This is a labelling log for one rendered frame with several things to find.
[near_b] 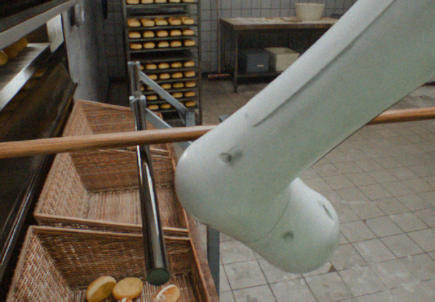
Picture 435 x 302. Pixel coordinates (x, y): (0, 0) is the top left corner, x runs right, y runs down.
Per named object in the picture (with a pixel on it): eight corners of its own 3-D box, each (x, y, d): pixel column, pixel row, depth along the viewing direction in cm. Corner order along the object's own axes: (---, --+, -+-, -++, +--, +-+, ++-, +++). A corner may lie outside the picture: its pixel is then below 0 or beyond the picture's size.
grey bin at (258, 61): (245, 72, 527) (246, 55, 518) (235, 64, 572) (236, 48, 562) (270, 71, 534) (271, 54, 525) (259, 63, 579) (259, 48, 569)
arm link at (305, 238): (311, 304, 47) (373, 242, 46) (241, 266, 42) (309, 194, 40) (273, 237, 60) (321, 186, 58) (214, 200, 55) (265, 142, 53)
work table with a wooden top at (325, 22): (232, 92, 519) (234, 24, 483) (219, 78, 590) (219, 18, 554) (375, 84, 563) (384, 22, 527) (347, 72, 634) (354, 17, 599)
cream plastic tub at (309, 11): (300, 21, 528) (301, 5, 519) (289, 17, 565) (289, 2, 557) (328, 21, 536) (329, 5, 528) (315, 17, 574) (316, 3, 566)
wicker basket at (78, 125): (69, 191, 175) (59, 136, 164) (81, 142, 226) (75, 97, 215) (173, 180, 185) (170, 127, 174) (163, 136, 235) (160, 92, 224)
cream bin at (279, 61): (275, 71, 536) (276, 54, 526) (262, 63, 580) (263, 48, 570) (298, 70, 544) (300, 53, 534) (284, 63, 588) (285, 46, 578)
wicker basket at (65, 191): (47, 285, 121) (28, 215, 110) (70, 196, 172) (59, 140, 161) (194, 268, 130) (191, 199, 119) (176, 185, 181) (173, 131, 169)
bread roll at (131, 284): (149, 290, 116) (142, 296, 119) (138, 271, 118) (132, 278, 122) (120, 303, 109) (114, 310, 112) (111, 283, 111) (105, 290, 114)
